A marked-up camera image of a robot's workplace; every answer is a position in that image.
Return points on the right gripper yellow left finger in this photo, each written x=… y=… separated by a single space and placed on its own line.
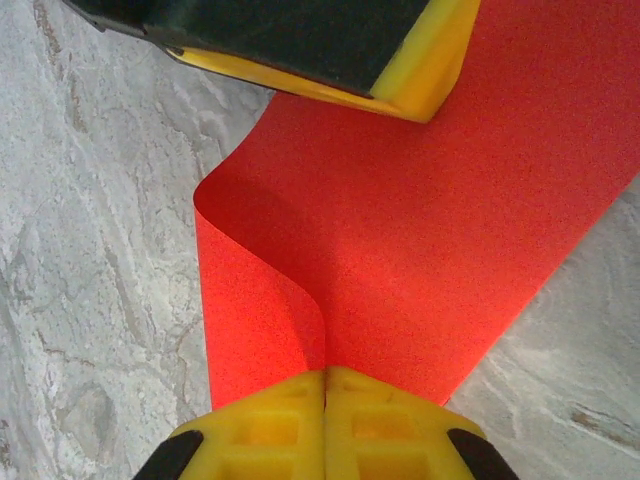
x=260 y=435

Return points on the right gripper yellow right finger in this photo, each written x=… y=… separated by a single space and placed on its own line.
x=395 y=435

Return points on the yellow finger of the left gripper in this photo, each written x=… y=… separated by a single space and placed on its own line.
x=300 y=40

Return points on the red paper sheet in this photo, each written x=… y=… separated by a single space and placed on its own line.
x=400 y=200

